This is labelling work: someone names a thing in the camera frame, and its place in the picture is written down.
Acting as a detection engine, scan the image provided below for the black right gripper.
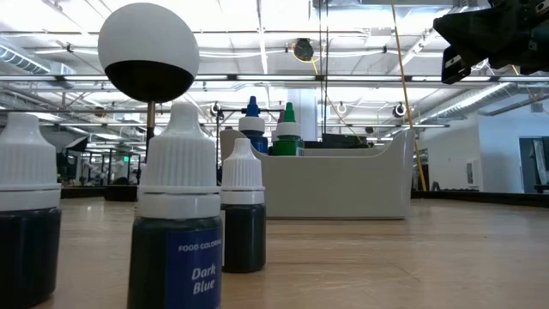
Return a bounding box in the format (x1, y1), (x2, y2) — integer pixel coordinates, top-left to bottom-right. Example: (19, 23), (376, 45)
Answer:
(432, 0), (549, 85)

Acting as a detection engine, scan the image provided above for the large green food coloring bottle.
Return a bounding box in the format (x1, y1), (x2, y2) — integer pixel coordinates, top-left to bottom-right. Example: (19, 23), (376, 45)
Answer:
(272, 101), (305, 157)

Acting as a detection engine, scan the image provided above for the large blue food coloring bottle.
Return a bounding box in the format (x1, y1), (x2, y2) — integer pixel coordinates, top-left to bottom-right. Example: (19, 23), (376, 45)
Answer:
(238, 95), (269, 155)

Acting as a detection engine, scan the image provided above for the small white-capped dropper bottle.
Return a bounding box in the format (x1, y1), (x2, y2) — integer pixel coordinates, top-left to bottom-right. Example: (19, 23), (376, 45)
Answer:
(0, 112), (63, 309)
(220, 137), (267, 275)

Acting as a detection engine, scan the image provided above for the small Dark Blue dropper bottle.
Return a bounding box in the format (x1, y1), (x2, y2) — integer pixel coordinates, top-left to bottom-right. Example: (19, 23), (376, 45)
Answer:
(126, 101), (224, 309)

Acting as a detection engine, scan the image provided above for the grey plastic bin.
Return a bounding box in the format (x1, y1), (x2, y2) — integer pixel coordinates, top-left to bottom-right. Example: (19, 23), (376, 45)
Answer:
(220, 127), (416, 221)

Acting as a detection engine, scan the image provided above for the white globe table lamp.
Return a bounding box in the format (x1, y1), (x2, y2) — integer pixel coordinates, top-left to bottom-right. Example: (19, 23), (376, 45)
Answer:
(97, 2), (201, 203)

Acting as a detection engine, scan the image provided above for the distant robot workstation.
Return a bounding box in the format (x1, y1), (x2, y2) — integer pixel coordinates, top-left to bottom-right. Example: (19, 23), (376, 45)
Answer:
(55, 136), (142, 188)

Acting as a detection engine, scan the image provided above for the long yellow cable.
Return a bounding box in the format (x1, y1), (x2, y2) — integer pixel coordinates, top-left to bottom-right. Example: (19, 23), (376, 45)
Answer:
(389, 0), (429, 192)

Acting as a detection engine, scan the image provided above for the hanging black cord reel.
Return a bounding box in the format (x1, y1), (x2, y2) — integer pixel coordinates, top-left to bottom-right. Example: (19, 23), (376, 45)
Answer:
(293, 37), (315, 63)

